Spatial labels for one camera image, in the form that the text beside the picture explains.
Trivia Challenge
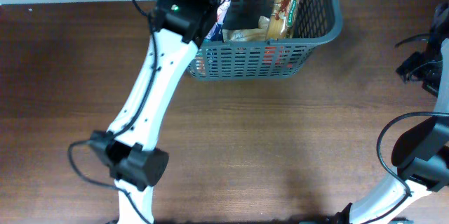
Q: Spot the San Remo spaghetti packet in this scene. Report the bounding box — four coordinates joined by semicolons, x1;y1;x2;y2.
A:
265;0;300;40

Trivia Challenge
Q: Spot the brown paper bag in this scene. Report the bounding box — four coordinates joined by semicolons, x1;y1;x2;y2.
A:
222;16;269;42

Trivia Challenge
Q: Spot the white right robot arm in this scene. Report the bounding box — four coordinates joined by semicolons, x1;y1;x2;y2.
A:
326;3;448;223

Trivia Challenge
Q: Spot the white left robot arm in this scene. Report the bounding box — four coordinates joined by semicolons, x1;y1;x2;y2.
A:
87;0;224;223

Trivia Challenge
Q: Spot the grey plastic mesh basket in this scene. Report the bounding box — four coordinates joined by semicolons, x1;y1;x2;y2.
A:
185;0;342;80

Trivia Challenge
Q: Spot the colourful Kleenex tissue pack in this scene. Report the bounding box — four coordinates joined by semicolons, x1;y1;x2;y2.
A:
203;0;232;42

